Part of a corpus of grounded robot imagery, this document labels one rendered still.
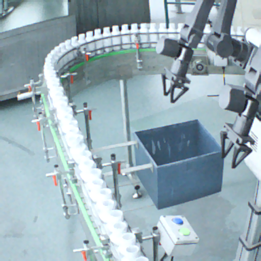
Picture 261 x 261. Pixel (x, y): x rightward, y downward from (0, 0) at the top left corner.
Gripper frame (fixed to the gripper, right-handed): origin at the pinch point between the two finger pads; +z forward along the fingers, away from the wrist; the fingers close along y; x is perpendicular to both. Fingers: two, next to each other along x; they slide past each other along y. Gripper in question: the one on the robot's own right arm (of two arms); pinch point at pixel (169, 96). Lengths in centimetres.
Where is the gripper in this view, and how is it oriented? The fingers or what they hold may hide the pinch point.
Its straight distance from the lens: 175.3
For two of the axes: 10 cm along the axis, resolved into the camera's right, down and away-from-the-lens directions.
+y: 3.0, 4.4, -8.5
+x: 9.0, 1.6, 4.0
